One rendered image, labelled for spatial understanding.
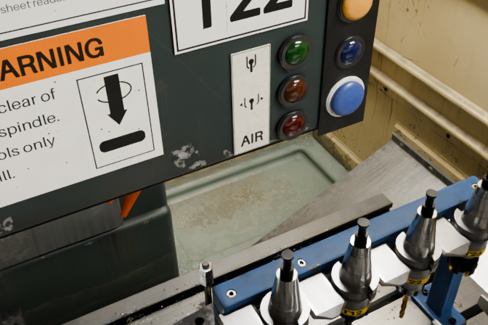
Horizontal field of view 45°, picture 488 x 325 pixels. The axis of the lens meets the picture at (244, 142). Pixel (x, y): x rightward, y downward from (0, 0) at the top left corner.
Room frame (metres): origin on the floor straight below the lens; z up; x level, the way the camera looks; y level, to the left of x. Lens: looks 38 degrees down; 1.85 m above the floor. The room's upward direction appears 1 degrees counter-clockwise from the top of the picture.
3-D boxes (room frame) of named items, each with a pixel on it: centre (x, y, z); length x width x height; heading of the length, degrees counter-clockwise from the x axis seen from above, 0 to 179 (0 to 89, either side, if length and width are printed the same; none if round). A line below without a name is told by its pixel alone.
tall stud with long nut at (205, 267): (0.70, 0.07, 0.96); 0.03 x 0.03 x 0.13
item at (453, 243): (0.58, -0.29, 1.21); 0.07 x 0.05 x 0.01; 27
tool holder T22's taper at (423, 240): (0.56, -0.24, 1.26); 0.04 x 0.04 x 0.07
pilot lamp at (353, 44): (0.38, -0.08, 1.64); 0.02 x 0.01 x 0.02; 117
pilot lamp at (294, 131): (0.36, -0.04, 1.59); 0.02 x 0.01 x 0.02; 117
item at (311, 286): (0.48, -0.10, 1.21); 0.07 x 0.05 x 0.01; 27
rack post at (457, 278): (0.68, -0.37, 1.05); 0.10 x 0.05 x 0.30; 27
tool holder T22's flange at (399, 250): (0.56, -0.24, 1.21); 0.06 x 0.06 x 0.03
